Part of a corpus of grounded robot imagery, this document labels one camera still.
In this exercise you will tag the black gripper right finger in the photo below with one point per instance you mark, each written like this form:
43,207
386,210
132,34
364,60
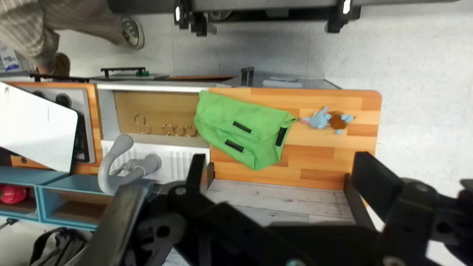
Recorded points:
376,183

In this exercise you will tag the wooden toy kitchen counter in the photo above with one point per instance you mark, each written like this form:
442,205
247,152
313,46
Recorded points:
334,156

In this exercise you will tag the white board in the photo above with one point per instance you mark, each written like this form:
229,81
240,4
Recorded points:
34,127

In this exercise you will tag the grey sneaker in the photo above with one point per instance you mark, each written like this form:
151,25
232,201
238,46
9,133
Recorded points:
133,31

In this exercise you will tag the blue wooden cabinet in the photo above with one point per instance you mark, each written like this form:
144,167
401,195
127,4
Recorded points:
64,184

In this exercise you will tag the white toy sink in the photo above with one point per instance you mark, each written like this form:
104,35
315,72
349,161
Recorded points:
182,162

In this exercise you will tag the green cloth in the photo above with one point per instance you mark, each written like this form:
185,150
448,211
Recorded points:
260,122

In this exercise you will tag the red round object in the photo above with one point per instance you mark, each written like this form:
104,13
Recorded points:
12,193

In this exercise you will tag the black table frame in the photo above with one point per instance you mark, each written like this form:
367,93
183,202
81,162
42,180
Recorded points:
271,7

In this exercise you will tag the striped trouser leg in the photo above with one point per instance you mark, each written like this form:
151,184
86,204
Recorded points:
30,29

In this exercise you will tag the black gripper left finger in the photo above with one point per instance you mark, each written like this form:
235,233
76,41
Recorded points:
197,170

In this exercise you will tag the blue plush toy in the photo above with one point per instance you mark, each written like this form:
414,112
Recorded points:
319,119

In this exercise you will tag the grey flat tray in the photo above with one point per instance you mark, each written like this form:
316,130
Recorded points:
296,81

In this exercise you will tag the grey toy tap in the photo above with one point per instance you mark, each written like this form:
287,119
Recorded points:
111,162

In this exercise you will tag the whitewashed wood back panel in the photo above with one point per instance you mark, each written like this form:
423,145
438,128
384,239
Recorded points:
285,201

